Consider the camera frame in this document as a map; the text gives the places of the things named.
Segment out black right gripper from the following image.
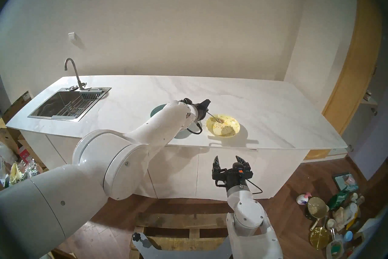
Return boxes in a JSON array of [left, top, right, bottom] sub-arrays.
[[212, 155, 253, 191]]

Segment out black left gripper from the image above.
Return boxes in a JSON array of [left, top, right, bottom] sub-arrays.
[[193, 98, 212, 120]]

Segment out metal spoon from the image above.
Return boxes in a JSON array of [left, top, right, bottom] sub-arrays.
[[207, 111, 225, 124]]

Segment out yellow floral bowl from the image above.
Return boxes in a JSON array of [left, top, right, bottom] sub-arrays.
[[206, 114, 240, 137]]

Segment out blue flower-shaped bowl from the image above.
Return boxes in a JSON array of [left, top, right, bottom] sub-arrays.
[[150, 104, 190, 139]]

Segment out white and green scoop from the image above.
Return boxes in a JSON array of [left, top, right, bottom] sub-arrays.
[[326, 233, 344, 259]]

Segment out white counter cabinet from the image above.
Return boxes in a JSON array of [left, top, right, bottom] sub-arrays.
[[18, 129, 309, 201]]

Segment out wooden pallet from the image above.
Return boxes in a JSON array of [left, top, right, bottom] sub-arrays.
[[130, 212, 234, 259]]

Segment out white pink-capped bottle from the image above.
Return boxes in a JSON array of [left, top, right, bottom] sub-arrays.
[[296, 192, 313, 205]]

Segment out black framed picture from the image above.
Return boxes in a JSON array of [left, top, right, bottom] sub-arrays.
[[333, 173, 355, 190]]

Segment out green snack bag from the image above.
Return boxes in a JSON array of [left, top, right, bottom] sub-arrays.
[[326, 190, 358, 210]]

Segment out gold round plate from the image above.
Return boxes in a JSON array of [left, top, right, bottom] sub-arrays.
[[309, 227, 331, 250]]

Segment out white jug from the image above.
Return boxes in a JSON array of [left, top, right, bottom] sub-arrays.
[[346, 202, 360, 222]]

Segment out metal sink drain rack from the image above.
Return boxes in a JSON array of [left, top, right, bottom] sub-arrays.
[[53, 100, 93, 117]]

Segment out curved metal faucet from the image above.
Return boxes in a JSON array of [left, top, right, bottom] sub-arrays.
[[64, 58, 87, 90]]

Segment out wooden door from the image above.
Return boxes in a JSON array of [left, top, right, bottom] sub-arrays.
[[303, 0, 382, 160]]

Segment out stainless steel sink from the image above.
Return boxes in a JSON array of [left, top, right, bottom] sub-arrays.
[[28, 87, 112, 122]]

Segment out red box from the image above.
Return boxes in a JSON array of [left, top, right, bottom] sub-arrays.
[[18, 145, 31, 162]]

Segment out brown cardboard box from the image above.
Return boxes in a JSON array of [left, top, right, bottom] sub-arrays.
[[2, 91, 32, 124]]

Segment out yellow-green bag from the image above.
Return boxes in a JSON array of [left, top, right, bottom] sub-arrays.
[[9, 161, 23, 184]]

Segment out white plastic bag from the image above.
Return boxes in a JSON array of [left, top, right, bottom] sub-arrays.
[[0, 142, 17, 165]]

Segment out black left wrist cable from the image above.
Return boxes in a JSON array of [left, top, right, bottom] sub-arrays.
[[186, 122, 203, 135]]

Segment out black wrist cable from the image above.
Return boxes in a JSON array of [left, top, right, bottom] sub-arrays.
[[186, 122, 203, 135], [247, 179, 263, 194]]

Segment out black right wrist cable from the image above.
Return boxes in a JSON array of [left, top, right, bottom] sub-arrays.
[[247, 179, 263, 194]]

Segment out gold colander with handle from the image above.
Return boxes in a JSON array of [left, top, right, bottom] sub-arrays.
[[307, 197, 329, 231]]

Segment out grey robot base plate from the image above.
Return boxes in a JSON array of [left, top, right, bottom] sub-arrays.
[[132, 233, 232, 259]]

